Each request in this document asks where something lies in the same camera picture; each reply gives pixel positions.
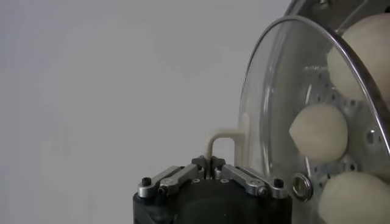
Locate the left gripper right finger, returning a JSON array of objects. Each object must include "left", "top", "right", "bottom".
[{"left": 210, "top": 155, "right": 289, "bottom": 200}]

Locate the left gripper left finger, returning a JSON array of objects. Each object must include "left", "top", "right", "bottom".
[{"left": 136, "top": 155, "right": 210, "bottom": 198}]

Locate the glass lid with cream handle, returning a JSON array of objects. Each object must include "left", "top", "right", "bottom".
[{"left": 207, "top": 15, "right": 390, "bottom": 224}]

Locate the white steamed baozi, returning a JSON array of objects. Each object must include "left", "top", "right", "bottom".
[
  {"left": 327, "top": 13, "right": 390, "bottom": 110},
  {"left": 318, "top": 172, "right": 390, "bottom": 224},
  {"left": 288, "top": 103, "right": 349, "bottom": 164}
]

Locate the perforated steel steamer basket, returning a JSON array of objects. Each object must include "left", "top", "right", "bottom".
[{"left": 285, "top": 0, "right": 390, "bottom": 224}]

